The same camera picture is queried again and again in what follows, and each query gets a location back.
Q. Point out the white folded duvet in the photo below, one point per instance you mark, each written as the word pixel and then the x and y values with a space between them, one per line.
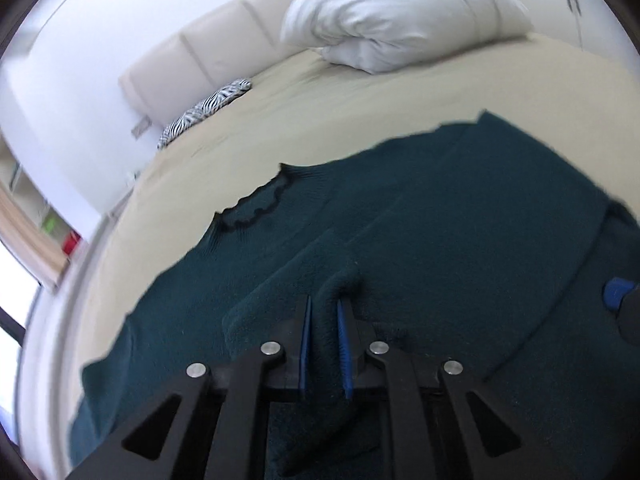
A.
pixel 400 10

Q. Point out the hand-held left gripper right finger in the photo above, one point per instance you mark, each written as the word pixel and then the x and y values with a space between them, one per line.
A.
pixel 344 352

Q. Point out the green shelf item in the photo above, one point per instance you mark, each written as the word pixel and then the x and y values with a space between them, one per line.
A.
pixel 52 223

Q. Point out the cream padded headboard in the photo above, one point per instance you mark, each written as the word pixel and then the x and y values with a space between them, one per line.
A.
pixel 210 45

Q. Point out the beige curtain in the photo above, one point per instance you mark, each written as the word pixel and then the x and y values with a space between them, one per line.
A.
pixel 30 240

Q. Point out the dark green knit sweater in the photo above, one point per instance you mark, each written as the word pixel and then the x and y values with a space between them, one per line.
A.
pixel 425 235

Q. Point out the red box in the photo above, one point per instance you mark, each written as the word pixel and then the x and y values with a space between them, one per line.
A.
pixel 71 243

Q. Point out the wall socket plate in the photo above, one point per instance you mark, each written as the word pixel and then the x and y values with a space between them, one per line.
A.
pixel 140 127

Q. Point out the bed with beige sheet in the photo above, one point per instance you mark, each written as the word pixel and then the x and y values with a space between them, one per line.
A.
pixel 350 110

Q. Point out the zebra print pillow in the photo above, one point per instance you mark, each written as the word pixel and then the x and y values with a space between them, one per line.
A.
pixel 200 110

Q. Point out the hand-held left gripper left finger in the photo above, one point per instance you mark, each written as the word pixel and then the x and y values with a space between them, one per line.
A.
pixel 305 347

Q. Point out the white wall shelf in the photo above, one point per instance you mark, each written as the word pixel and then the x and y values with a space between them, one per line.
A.
pixel 35 200

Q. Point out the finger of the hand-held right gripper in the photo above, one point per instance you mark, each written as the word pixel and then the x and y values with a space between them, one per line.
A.
pixel 616 296

